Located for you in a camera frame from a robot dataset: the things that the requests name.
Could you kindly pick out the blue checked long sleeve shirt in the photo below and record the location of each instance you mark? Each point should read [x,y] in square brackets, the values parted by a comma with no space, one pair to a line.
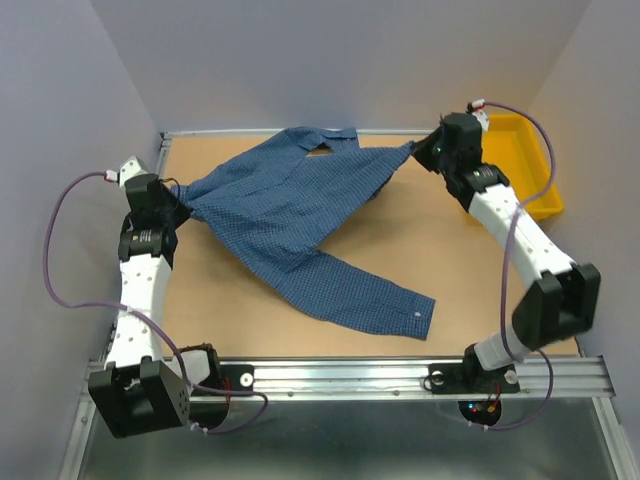
[274,204]

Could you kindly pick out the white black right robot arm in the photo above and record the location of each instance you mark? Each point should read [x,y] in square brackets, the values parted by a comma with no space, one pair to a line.
[561,294]

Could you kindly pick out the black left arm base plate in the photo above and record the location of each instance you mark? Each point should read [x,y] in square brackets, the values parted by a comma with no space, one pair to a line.
[227,379]

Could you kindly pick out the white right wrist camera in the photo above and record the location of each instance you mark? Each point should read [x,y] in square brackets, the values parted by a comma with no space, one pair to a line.
[476,108]

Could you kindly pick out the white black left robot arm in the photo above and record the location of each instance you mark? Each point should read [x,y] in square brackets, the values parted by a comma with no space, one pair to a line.
[139,391]

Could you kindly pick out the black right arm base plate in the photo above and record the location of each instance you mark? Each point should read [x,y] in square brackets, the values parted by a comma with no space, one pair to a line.
[453,378]

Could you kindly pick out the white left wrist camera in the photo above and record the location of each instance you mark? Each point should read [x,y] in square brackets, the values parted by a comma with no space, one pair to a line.
[131,168]

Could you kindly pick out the aluminium front rail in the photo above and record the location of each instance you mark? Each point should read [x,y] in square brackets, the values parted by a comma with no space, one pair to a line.
[402,379]

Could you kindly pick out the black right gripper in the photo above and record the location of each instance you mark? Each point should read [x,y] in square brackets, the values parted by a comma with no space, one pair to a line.
[421,150]

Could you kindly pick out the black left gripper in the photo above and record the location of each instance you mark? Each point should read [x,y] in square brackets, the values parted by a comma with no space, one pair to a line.
[183,213]

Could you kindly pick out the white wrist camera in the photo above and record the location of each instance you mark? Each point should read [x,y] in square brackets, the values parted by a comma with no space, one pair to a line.
[476,108]
[131,168]

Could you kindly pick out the aluminium left side rail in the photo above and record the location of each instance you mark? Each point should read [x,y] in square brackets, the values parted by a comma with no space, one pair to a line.
[145,269]

